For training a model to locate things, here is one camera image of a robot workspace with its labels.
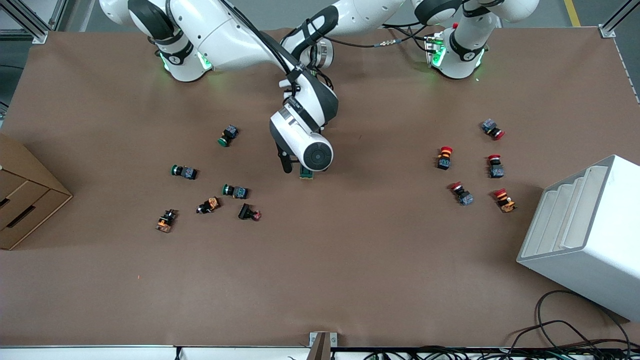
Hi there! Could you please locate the black square push button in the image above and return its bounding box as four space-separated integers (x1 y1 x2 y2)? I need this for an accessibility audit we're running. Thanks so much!
238 202 262 222

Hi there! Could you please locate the brown cardboard box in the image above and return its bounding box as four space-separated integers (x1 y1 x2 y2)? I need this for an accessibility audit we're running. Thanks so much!
0 132 74 251

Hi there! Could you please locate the white stepped sorting rack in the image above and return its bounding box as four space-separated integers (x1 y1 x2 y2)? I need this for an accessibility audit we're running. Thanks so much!
516 154 640 322

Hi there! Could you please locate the black selector switch orange block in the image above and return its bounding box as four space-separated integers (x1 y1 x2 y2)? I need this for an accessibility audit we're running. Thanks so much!
196 196 222 215
155 209 178 234

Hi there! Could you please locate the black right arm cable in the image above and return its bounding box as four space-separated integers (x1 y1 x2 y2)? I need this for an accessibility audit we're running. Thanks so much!
220 0 303 73

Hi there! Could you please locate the black arm base cable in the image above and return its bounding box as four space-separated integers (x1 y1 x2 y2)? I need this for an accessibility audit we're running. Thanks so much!
382 22 435 42

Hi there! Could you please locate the small metal bracket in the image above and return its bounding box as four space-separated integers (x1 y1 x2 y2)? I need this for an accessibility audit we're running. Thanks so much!
309 331 338 360

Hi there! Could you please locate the black cable bundle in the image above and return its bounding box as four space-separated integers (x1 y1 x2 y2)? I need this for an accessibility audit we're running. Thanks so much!
350 342 640 360

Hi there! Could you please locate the white table edge rail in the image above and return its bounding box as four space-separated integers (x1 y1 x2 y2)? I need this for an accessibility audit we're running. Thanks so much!
0 345 311 360

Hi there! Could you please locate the aluminium frame post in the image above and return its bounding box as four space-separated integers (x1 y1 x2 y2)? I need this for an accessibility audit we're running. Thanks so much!
0 0 68 46
599 0 640 39

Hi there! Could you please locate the black looped cable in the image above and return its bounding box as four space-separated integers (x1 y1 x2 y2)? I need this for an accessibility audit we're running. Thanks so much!
505 290 633 351

